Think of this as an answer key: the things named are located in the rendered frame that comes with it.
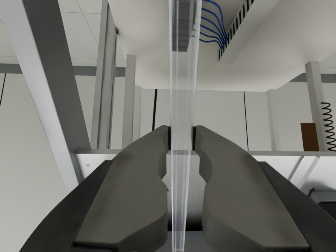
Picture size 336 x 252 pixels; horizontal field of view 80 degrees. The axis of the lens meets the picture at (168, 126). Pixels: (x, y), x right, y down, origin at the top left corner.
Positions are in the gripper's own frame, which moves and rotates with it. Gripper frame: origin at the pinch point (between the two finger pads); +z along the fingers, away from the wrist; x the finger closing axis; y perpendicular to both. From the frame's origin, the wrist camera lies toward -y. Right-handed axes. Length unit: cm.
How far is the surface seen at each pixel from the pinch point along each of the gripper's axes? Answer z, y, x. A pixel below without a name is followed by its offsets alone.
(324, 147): 46, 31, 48
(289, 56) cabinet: 63, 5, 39
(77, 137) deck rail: 10.2, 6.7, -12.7
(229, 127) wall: 169, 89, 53
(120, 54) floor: 179, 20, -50
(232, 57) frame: 54, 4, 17
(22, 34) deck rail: 6.0, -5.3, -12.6
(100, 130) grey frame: 32.1, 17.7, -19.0
